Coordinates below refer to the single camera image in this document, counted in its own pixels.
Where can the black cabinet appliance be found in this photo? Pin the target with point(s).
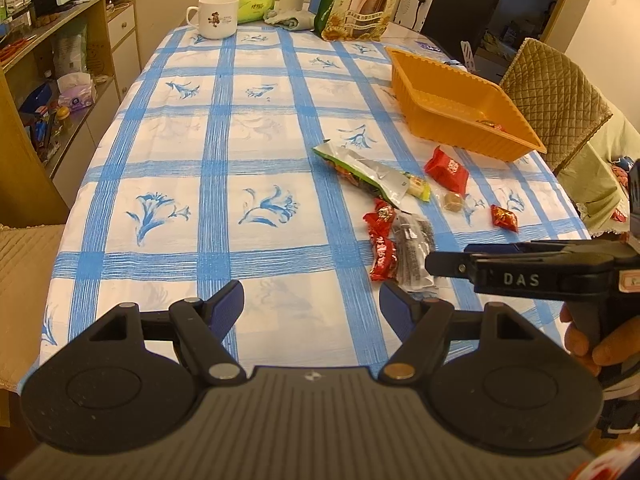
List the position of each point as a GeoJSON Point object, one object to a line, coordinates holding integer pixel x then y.
{"type": "Point", "coordinates": [460, 10]}

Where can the black sesame snack packet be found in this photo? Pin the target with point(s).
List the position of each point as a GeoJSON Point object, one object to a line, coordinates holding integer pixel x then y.
{"type": "Point", "coordinates": [412, 250]}

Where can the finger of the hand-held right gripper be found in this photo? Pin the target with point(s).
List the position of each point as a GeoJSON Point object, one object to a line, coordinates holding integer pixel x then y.
{"type": "Point", "coordinates": [450, 265]}
{"type": "Point", "coordinates": [515, 250]}

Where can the grey cloth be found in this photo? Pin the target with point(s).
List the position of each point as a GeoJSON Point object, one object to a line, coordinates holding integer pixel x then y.
{"type": "Point", "coordinates": [290, 20]}

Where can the orange plastic tray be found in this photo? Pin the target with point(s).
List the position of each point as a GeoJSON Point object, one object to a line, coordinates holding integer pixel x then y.
{"type": "Point", "coordinates": [450, 110]}

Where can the blue bowl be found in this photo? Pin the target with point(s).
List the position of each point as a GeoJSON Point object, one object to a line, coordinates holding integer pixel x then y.
{"type": "Point", "coordinates": [36, 97]}

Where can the small red candy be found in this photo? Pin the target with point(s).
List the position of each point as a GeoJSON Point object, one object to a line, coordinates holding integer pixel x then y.
{"type": "Point", "coordinates": [504, 218]}

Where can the large red snack packet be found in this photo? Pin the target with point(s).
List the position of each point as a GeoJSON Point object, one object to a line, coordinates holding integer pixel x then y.
{"type": "Point", "coordinates": [447, 170]}

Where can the blue white flat packet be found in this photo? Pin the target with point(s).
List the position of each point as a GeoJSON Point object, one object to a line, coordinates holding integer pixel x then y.
{"type": "Point", "coordinates": [430, 45]}

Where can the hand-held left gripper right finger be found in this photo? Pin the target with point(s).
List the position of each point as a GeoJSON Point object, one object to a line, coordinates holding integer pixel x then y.
{"type": "Point", "coordinates": [395, 305]}

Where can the person's right hand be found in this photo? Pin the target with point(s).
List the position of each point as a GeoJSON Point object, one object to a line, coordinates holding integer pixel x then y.
{"type": "Point", "coordinates": [620, 345]}

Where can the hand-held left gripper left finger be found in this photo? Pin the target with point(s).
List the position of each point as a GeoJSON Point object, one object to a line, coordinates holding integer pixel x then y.
{"type": "Point", "coordinates": [227, 302]}

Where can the yellow green candy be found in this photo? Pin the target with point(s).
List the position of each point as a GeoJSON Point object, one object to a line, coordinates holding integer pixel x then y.
{"type": "Point", "coordinates": [417, 187]}

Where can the white cartoon print mug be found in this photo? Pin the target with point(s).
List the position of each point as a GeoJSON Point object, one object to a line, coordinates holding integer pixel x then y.
{"type": "Point", "coordinates": [216, 17]}

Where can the green covered sofa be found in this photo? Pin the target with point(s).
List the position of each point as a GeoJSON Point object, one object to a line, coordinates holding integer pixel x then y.
{"type": "Point", "coordinates": [605, 170]}

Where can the large sunflower seed bag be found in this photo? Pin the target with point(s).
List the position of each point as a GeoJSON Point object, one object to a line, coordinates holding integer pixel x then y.
{"type": "Point", "coordinates": [365, 5]}

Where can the printed cushion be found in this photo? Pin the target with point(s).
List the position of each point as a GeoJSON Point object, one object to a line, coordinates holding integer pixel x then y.
{"type": "Point", "coordinates": [621, 175]}

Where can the red white printed cloth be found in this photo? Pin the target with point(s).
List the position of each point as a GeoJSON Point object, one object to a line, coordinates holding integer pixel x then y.
{"type": "Point", "coordinates": [610, 467]}

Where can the long green silver snack packet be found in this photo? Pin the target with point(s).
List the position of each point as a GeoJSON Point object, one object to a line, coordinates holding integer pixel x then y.
{"type": "Point", "coordinates": [365, 172]}

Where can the white plastic bag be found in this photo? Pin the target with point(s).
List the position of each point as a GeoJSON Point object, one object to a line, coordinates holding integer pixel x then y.
{"type": "Point", "coordinates": [70, 55]}

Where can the white phone stand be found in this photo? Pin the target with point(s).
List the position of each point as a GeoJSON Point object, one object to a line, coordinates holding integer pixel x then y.
{"type": "Point", "coordinates": [467, 57]}

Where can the blue checked tablecloth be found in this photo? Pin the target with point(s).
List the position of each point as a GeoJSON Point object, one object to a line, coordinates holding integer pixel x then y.
{"type": "Point", "coordinates": [225, 185]}

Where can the brown candy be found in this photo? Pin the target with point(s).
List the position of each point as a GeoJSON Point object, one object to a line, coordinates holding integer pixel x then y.
{"type": "Point", "coordinates": [452, 201]}

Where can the quilted brown chair seat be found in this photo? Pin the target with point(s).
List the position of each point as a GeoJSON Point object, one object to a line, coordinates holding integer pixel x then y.
{"type": "Point", "coordinates": [25, 285]}

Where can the wooden shelf cabinet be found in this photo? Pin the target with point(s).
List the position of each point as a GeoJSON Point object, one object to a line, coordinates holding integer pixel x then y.
{"type": "Point", "coordinates": [120, 50]}

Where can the colourful wrapped candy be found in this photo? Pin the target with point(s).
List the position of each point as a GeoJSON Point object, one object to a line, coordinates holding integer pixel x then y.
{"type": "Point", "coordinates": [491, 124]}

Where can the purple tissue pack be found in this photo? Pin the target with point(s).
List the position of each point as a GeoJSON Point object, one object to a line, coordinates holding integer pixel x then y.
{"type": "Point", "coordinates": [77, 94]}

